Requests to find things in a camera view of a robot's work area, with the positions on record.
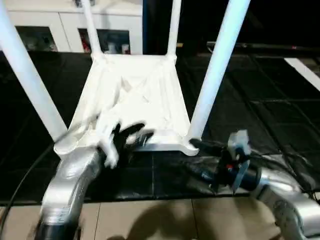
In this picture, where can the black work mat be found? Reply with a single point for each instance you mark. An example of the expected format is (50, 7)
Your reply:
(270, 110)

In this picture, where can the glossy black long bar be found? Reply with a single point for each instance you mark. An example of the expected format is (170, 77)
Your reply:
(270, 47)

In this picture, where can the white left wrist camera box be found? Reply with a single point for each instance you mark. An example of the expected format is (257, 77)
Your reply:
(106, 140)

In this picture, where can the white plastic table leg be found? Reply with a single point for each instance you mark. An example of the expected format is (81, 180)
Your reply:
(91, 27)
(174, 25)
(30, 75)
(217, 70)

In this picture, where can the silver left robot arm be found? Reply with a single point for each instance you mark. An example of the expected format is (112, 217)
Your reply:
(70, 185)

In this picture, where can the white cabinet with glass doors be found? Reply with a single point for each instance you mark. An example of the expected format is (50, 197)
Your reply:
(50, 25)

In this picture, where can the crumpled silver black object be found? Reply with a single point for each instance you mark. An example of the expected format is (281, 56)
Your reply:
(82, 2)

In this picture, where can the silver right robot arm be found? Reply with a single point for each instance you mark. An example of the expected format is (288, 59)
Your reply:
(290, 200)

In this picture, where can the white plastic table top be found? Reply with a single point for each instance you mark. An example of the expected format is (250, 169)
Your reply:
(140, 95)

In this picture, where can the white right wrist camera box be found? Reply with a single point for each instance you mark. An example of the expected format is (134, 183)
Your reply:
(239, 142)

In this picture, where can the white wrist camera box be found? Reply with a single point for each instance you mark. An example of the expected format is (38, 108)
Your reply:
(106, 140)
(239, 142)

